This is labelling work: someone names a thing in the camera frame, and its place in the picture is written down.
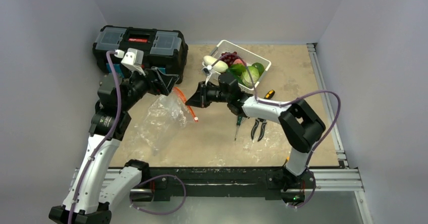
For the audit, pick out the white plastic basket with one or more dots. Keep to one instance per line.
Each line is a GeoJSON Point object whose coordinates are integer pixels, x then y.
{"type": "Point", "coordinates": [246, 56]}

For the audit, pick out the white radish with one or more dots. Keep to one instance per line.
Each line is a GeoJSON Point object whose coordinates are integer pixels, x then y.
{"type": "Point", "coordinates": [219, 66]}

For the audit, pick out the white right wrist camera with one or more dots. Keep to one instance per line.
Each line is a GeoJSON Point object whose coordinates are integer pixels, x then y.
{"type": "Point", "coordinates": [208, 71]}

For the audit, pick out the clear zip top bag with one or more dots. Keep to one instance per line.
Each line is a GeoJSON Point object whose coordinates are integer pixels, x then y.
{"type": "Point", "coordinates": [164, 119]}

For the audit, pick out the green lime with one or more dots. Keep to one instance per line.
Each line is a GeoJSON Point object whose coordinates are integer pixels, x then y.
{"type": "Point", "coordinates": [260, 67]}

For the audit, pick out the green cabbage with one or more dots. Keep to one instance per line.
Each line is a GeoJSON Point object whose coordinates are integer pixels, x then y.
{"type": "Point", "coordinates": [250, 76]}

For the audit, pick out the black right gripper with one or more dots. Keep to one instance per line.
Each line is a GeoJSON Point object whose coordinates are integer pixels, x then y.
{"type": "Point", "coordinates": [203, 95]}

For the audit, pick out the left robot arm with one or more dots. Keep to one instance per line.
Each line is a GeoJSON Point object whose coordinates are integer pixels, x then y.
{"type": "Point", "coordinates": [87, 200]}

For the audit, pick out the green handled screwdriver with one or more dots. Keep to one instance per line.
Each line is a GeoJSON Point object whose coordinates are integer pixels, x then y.
{"type": "Point", "coordinates": [239, 121]}

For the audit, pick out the pink peach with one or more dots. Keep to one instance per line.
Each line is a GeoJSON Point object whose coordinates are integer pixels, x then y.
{"type": "Point", "coordinates": [238, 62]}

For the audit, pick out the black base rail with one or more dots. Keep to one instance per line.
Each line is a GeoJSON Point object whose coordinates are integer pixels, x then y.
{"type": "Point", "coordinates": [247, 182]}

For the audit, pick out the red grape bunch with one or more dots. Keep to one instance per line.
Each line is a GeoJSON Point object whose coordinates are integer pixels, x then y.
{"type": "Point", "coordinates": [229, 57]}

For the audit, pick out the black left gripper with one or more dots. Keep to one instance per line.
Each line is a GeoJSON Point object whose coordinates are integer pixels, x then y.
{"type": "Point", "coordinates": [163, 83]}

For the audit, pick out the green leafy vegetable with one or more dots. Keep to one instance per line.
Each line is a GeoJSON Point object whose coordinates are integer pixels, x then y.
{"type": "Point", "coordinates": [237, 69]}

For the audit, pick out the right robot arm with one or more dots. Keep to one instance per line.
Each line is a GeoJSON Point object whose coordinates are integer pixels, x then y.
{"type": "Point", "coordinates": [302, 127]}

